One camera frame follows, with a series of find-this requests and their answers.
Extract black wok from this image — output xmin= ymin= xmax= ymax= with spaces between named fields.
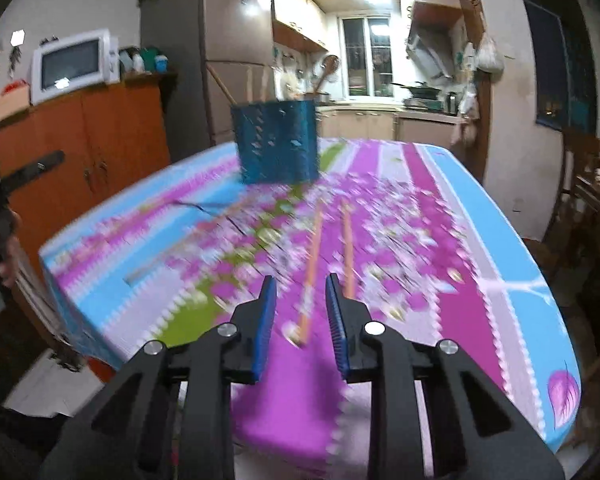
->
xmin=390 ymin=81 xmax=444 ymax=99

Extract group of wooden chopsticks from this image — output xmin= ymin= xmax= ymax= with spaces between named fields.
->
xmin=206 ymin=64 xmax=312 ymax=109

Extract beige cardboard box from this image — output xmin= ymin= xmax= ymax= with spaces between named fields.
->
xmin=0 ymin=85 xmax=32 ymax=124

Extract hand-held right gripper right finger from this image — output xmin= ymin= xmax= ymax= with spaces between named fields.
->
xmin=325 ymin=273 xmax=566 ymax=480

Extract blue perforated utensil holder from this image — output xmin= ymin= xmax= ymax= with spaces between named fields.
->
xmin=230 ymin=99 xmax=322 ymax=185

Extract white sheet on floor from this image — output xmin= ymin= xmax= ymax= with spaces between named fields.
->
xmin=2 ymin=349 xmax=104 ymax=419

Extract steel range hood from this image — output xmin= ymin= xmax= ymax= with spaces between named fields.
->
xmin=405 ymin=25 xmax=454 ymax=79

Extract long wooden chopstick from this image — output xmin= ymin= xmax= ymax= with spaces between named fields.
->
xmin=341 ymin=206 xmax=357 ymax=300
xmin=296 ymin=208 xmax=325 ymax=347

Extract cream upper kitchen cabinets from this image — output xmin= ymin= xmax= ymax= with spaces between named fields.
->
xmin=272 ymin=0 xmax=329 ymax=53

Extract hanging round strainer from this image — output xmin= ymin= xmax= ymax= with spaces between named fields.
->
xmin=312 ymin=54 xmax=341 ymax=97

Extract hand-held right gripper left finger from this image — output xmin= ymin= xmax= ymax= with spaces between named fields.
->
xmin=40 ymin=275 xmax=279 ymax=480

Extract grey refrigerator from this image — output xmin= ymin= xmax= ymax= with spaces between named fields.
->
xmin=139 ymin=0 xmax=277 ymax=149

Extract white hanging plastic bag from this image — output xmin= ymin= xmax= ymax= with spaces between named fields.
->
xmin=474 ymin=35 xmax=505 ymax=72

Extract cream lower kitchen cabinets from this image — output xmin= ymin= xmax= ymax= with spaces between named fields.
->
xmin=319 ymin=105 xmax=467 ymax=150

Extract hanging cloth bags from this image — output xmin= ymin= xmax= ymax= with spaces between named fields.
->
xmin=450 ymin=79 xmax=482 ymax=147

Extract person's left hand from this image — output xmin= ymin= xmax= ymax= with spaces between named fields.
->
xmin=0 ymin=210 xmax=23 ymax=290

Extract orange wooden cabinet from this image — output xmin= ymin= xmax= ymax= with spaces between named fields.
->
xmin=0 ymin=72 xmax=177 ymax=281

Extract cream kitchen cabinets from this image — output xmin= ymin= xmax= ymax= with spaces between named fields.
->
xmin=319 ymin=105 xmax=467 ymax=150
xmin=272 ymin=0 xmax=329 ymax=53

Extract white microwave oven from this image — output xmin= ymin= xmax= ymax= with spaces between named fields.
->
xmin=31 ymin=29 xmax=121 ymax=106

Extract brown wooden chair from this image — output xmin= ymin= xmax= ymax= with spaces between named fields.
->
xmin=540 ymin=129 xmax=600 ymax=281

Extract floral striped tablecloth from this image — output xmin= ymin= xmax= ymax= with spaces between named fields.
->
xmin=39 ymin=137 xmax=583 ymax=480

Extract dark barred window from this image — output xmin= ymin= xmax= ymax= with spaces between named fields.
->
xmin=522 ymin=0 xmax=599 ymax=134

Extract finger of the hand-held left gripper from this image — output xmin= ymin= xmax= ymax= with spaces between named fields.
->
xmin=0 ymin=150 xmax=66 ymax=195

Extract kitchen window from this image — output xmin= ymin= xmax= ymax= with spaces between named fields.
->
xmin=338 ymin=15 xmax=397 ymax=99

